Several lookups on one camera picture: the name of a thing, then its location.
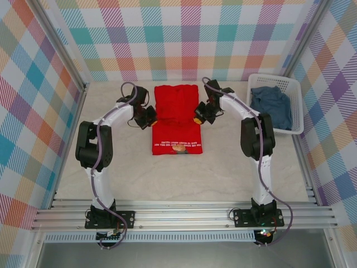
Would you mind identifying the red t-shirt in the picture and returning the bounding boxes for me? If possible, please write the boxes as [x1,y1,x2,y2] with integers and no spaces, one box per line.
[151,84,204,156]

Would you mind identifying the blue t-shirt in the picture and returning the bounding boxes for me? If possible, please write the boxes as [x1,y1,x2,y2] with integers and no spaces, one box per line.
[249,85,293,131]

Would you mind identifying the white plastic basket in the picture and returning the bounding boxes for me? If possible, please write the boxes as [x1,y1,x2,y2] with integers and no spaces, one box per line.
[244,73,304,136]

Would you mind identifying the small controller board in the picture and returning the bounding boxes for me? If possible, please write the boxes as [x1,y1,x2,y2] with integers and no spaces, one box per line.
[95,228,123,242]
[255,228,276,241]

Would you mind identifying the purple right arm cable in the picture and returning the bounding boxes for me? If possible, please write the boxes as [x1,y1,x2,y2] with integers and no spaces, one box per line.
[201,76,293,248]

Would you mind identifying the aluminium side rail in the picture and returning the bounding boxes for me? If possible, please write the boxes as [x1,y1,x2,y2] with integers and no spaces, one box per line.
[290,131,319,206]
[51,83,90,209]

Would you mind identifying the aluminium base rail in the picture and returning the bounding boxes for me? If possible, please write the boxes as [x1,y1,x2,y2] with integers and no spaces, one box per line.
[30,198,340,232]

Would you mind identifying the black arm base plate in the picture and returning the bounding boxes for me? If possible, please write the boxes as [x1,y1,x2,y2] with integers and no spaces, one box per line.
[233,208,285,228]
[84,210,137,230]

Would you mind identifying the aluminium frame post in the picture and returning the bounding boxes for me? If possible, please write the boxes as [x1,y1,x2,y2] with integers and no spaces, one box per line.
[323,228,344,268]
[281,0,334,82]
[24,231,45,268]
[27,0,90,92]

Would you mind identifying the white slotted cable duct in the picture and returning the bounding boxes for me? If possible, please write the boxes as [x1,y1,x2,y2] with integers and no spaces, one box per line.
[44,230,257,243]

